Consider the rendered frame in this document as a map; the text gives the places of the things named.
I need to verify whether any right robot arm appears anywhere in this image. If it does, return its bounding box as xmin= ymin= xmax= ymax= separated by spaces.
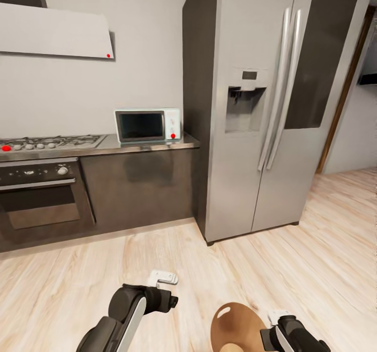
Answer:
xmin=260 ymin=309 xmax=331 ymax=352

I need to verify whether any trash can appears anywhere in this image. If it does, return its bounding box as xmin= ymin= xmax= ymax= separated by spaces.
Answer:
xmin=210 ymin=302 xmax=267 ymax=352

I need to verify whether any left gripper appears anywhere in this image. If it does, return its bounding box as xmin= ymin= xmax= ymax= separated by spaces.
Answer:
xmin=147 ymin=287 xmax=178 ymax=314

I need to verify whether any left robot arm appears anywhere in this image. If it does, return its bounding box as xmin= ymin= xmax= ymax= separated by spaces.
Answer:
xmin=76 ymin=270 xmax=179 ymax=352

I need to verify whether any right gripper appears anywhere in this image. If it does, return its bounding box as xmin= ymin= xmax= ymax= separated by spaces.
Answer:
xmin=260 ymin=326 xmax=285 ymax=352

